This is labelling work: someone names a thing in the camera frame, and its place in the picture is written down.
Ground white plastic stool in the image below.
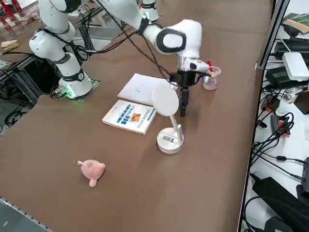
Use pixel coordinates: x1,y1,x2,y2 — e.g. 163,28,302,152
90,7,108,27

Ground white flat box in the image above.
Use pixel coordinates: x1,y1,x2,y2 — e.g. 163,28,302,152
281,52,309,82

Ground wooden blocks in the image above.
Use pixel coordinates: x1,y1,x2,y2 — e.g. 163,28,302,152
1,40,19,51

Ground pink plush toy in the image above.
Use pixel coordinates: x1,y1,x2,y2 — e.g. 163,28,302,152
77,159,106,189

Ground black flat box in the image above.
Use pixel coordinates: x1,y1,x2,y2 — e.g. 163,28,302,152
265,66,309,89

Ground black case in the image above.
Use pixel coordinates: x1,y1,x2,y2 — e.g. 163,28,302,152
274,36,309,60

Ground black power adapter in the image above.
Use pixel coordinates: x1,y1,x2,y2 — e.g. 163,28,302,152
270,114,281,135

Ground white foldable desk lamp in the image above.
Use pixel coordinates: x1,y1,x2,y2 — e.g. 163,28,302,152
151,84,184,155

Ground green book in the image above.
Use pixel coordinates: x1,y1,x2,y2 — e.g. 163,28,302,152
282,13,309,39

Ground black controller box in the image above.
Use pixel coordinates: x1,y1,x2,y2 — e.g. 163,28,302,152
24,58,61,95

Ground clear plastic cup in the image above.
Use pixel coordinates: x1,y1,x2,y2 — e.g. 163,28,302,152
202,66,222,91

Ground aluminium frame post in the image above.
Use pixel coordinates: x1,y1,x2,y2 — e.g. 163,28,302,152
255,0,291,71

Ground white paper clipboard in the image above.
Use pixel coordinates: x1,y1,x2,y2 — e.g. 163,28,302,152
117,73,172,107

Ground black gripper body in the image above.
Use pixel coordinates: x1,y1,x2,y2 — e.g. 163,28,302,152
169,71,201,89

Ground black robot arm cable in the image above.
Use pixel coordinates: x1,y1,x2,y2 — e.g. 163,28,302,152
41,0,179,80

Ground black cable with ferrite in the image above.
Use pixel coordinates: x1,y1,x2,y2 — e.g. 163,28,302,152
251,142,307,182

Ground brown object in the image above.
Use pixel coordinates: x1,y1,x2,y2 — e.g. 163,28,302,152
293,90,309,116

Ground blue and white book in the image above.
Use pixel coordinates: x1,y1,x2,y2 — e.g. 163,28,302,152
102,99,157,135

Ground red and white rack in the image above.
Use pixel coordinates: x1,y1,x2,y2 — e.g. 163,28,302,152
0,0,37,37

